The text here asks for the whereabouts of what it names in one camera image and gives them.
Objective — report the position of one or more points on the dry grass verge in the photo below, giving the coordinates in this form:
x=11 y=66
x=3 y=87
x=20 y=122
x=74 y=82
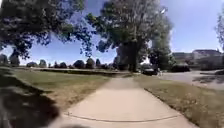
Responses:
x=186 y=100

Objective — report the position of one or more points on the grass lawn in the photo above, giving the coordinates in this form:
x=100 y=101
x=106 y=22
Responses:
x=56 y=85

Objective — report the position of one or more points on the pale concrete path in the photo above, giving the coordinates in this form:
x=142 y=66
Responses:
x=123 y=103

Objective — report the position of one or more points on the row of distant trees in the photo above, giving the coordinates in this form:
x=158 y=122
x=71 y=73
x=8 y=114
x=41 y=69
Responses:
x=66 y=63

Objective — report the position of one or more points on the smaller leafy tree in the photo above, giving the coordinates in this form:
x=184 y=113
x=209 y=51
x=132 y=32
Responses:
x=160 y=50

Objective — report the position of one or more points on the big leafy tree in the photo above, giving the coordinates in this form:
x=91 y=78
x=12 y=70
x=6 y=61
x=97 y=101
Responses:
x=128 y=33

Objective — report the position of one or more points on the grey asphalt road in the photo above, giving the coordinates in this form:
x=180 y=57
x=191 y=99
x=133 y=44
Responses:
x=186 y=78

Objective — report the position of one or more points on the low dark hedge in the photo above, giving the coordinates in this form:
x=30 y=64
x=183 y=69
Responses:
x=83 y=71

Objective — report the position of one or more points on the dark car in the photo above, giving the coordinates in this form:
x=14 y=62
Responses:
x=148 y=70

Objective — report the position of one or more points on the building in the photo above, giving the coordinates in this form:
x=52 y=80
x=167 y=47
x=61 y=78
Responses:
x=203 y=58

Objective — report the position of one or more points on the overhanging tree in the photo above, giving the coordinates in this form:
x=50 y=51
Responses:
x=30 y=23

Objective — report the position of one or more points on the thin leafy tree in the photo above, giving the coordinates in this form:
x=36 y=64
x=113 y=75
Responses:
x=220 y=30

